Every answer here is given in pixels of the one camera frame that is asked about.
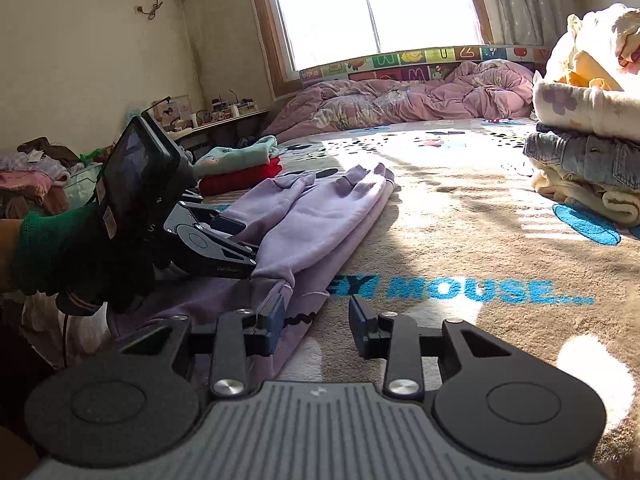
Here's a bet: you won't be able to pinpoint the cluttered side desk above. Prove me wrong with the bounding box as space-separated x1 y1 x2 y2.
146 96 268 155

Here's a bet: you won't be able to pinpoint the red folded garment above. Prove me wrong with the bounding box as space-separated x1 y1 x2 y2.
198 157 282 196

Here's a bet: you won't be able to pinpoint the green sleeve forearm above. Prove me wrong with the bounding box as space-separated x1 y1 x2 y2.
1 204 107 295

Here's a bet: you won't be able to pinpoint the purple sweatshirt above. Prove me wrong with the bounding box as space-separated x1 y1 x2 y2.
106 162 396 386

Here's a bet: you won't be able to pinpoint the Mickey Mouse plush blanket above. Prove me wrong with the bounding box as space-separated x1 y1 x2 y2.
281 122 639 479

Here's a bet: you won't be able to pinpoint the folded blue denim jeans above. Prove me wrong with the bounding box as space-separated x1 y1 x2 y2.
524 122 639 190

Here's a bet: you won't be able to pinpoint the cream white bundled duvet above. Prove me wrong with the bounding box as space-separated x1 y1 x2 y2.
546 3 639 92

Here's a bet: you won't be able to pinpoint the mint green folded garment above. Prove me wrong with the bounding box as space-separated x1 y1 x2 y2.
193 136 280 180

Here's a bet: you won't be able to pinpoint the white purple flower folded garment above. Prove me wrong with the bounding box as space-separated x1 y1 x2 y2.
533 73 640 143

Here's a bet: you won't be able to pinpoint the window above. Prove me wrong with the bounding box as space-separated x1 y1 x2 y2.
254 0 495 98

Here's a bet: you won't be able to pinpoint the pile of clothes on chair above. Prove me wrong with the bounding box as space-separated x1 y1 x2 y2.
1 136 111 219

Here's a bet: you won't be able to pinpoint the cream yellow folded garment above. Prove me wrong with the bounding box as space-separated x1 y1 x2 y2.
532 159 640 228

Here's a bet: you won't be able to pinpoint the pink crumpled quilt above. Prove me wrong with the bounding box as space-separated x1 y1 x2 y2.
262 60 534 142

